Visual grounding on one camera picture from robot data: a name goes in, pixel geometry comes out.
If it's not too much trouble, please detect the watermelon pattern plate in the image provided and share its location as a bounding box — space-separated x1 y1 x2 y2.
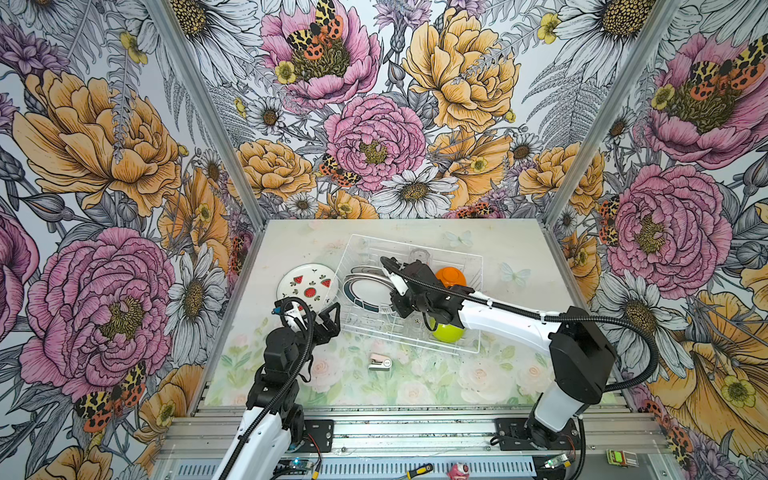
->
276 263 339 312

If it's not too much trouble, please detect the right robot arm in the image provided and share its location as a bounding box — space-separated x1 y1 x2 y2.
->
380 256 616 449

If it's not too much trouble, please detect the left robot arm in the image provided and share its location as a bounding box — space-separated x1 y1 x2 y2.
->
213 297 341 479

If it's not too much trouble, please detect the teal rimmed back plate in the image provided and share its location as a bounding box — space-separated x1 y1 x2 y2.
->
347 265 389 281

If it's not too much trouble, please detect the orange plastic bowl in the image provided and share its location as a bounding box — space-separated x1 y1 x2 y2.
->
435 267 468 289

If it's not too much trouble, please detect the far clear plastic glass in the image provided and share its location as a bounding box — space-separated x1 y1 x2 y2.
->
408 248 432 266

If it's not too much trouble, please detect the lime green plastic bowl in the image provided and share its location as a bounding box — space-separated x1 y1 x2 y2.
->
428 319 465 344

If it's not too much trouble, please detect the floral table mat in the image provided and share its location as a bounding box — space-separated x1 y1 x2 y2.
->
206 317 607 408

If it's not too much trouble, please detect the green circuit board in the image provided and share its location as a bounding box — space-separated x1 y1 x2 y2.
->
281 457 322 475

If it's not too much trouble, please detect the yellow black screwdriver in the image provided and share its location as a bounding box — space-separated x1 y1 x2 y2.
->
396 463 434 480

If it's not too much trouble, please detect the pink small toy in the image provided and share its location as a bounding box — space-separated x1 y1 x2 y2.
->
447 462 470 480

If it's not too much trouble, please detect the small green device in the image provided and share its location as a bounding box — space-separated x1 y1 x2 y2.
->
606 449 639 468

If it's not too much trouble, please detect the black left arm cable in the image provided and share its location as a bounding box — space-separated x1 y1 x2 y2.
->
215 296 316 480

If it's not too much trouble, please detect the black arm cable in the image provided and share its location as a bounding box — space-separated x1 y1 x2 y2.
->
413 272 660 394
215 296 316 480

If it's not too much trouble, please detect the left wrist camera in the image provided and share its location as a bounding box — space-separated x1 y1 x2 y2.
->
272 301 302 332

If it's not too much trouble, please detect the white wire dish rack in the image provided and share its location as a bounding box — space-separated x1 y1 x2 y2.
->
336 234 483 355

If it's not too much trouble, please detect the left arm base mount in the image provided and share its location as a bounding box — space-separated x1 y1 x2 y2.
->
286 415 335 454

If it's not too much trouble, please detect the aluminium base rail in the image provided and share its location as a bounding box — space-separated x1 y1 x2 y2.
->
149 404 661 480

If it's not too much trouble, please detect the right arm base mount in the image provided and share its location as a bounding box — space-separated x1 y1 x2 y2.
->
490 418 582 451

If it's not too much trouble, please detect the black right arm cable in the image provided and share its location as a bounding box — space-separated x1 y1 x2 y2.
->
413 272 660 394

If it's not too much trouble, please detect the aluminium corner post left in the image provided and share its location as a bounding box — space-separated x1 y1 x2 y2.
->
147 1 268 233

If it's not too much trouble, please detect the aluminium corner post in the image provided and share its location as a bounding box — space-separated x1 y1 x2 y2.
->
544 0 685 226
147 1 268 233

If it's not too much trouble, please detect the aluminium corner post right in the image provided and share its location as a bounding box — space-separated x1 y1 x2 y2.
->
544 0 685 226

